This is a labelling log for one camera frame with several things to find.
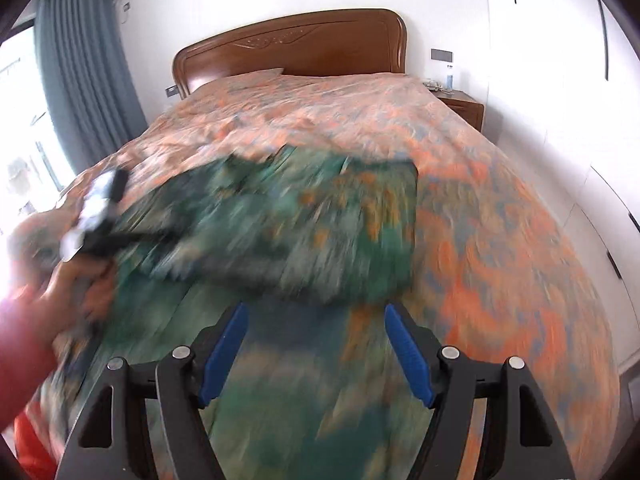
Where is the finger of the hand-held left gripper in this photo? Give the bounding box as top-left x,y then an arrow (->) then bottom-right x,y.
112,227 -> 178,251

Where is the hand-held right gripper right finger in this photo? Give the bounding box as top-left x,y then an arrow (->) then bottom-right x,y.
384,304 -> 576,480

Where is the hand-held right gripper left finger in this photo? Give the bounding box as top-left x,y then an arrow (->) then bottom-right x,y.
55,302 -> 251,480

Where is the green patterned garment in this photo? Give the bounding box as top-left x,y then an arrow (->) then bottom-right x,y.
30,144 -> 422,480

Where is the person's left forearm red sleeve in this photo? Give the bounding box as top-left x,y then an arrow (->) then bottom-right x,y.
0,290 -> 66,433

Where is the person's left hand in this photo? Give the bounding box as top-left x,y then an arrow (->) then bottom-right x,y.
9,255 -> 120,348

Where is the window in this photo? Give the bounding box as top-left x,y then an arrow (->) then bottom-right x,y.
0,25 -> 77,221

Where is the grey-blue curtain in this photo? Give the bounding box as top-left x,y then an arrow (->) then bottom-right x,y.
34,0 -> 149,190

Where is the orange floral bed blanket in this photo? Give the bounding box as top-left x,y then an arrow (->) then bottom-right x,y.
25,67 -> 622,480

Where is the person's orange clothing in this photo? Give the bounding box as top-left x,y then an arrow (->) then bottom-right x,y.
11,410 -> 58,480

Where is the wooden nightstand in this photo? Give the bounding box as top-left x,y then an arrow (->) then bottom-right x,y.
430,87 -> 486,134

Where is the wooden bed headboard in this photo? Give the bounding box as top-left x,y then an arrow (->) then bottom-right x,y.
172,8 -> 408,100

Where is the white wardrobe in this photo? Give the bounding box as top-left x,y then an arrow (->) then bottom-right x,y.
481,0 -> 640,376

